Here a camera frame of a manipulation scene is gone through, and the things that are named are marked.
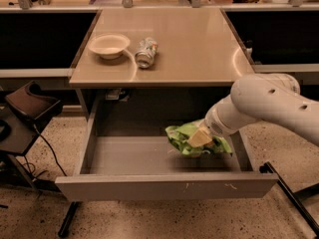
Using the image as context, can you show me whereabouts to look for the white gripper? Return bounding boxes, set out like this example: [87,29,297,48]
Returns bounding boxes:
[187,108,234,147]

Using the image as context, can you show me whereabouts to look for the green rice chip bag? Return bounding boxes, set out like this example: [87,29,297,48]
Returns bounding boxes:
[165,119,232,158]

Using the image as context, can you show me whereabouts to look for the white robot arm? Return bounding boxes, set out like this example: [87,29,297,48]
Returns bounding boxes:
[195,74,319,145]

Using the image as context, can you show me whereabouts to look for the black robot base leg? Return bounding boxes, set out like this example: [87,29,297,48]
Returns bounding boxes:
[259,162,319,239]

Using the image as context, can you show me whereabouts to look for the open grey top drawer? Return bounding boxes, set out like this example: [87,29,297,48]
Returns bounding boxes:
[56,98,278,201]

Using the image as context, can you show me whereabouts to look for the crushed silver soda can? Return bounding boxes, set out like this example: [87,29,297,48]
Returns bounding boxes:
[135,37,158,69]

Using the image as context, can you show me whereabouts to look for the white paper bowl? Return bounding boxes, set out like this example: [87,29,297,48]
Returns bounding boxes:
[88,34,131,60]

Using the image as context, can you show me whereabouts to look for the black cabinet foot bar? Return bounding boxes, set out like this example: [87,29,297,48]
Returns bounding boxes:
[58,202,80,238]

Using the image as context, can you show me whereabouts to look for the black side stand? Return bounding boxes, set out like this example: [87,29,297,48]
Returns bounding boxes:
[0,81,65,192]

